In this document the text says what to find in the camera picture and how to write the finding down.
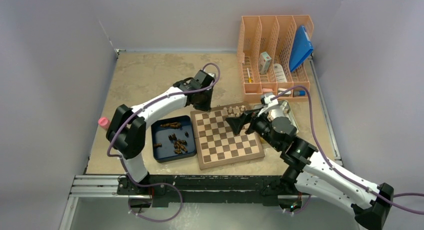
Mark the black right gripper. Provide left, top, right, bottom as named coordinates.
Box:
left=225, top=106, right=282, bottom=151

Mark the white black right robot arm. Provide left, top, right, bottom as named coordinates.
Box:
left=225, top=109, right=394, bottom=230

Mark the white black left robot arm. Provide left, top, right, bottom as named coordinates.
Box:
left=106, top=69, right=220, bottom=195

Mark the wooden chess board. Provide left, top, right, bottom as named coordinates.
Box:
left=190, top=102, right=265, bottom=170

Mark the dark chess pieces row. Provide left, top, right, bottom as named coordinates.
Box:
left=160, top=122, right=182, bottom=129

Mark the dark chess pieces pile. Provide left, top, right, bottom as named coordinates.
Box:
left=168, top=134, right=188, bottom=155

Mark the orange white pen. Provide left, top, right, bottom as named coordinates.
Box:
left=246, top=67, right=253, bottom=83

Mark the yellow rimmed metal tray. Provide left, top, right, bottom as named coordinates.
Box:
left=253, top=100, right=299, bottom=148

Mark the dark blue plastic tray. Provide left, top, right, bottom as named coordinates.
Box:
left=150, top=115, right=197, bottom=163

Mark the white stapler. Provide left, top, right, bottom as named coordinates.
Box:
left=277, top=88, right=292, bottom=97

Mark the white labelled bottle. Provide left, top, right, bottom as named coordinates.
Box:
left=273, top=63, right=288, bottom=83

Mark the white green small box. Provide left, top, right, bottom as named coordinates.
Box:
left=258, top=51, right=272, bottom=75

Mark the blue grey small cylinder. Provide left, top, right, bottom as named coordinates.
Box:
left=293, top=90, right=306, bottom=97

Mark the orange plastic file organizer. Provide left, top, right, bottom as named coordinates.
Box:
left=236, top=15, right=314, bottom=104

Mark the blue folder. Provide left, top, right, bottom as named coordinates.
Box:
left=289, top=25, right=314, bottom=72

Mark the pink capped bottle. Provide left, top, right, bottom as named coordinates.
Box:
left=97, top=117, right=110, bottom=130

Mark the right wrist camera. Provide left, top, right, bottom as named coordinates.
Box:
left=258, top=92, right=280, bottom=116

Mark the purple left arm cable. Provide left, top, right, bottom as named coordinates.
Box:
left=106, top=62, right=222, bottom=188

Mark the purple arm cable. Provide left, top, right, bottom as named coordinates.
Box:
left=271, top=86, right=424, bottom=216
left=106, top=62, right=222, bottom=188

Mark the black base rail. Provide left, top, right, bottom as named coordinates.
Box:
left=115, top=173, right=316, bottom=210

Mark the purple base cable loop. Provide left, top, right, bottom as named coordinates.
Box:
left=127, top=182, right=185, bottom=223

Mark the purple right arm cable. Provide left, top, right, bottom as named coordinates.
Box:
left=271, top=86, right=424, bottom=216

